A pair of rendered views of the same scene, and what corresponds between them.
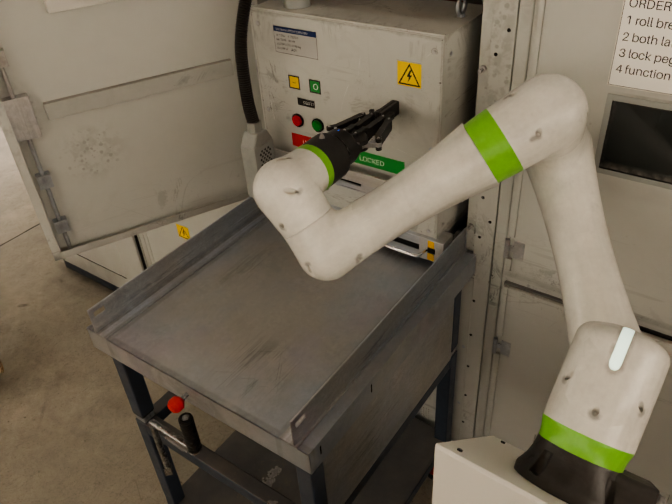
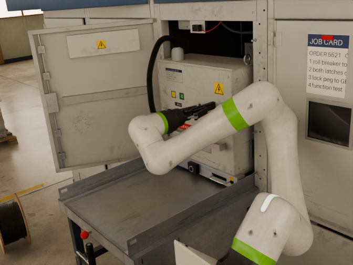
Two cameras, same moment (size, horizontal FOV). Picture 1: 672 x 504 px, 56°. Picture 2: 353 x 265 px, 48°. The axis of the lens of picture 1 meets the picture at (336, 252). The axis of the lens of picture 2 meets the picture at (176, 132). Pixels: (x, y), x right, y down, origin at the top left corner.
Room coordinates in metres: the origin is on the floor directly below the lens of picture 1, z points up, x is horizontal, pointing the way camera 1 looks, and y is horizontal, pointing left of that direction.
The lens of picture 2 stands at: (-0.36, -0.37, 1.71)
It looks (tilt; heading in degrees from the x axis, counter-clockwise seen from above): 20 degrees down; 14
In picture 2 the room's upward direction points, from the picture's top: 5 degrees counter-clockwise
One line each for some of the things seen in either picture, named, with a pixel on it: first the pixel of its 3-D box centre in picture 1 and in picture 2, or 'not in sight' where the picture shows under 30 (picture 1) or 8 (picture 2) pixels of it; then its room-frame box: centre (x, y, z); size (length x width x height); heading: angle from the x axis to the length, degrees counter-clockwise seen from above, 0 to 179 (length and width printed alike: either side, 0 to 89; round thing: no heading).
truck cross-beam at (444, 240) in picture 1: (352, 217); (198, 165); (1.36, -0.05, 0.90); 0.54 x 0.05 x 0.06; 52
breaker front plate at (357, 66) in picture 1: (343, 128); (193, 116); (1.34, -0.04, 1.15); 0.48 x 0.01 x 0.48; 52
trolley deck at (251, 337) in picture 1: (291, 298); (157, 199); (1.15, 0.11, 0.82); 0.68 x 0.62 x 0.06; 142
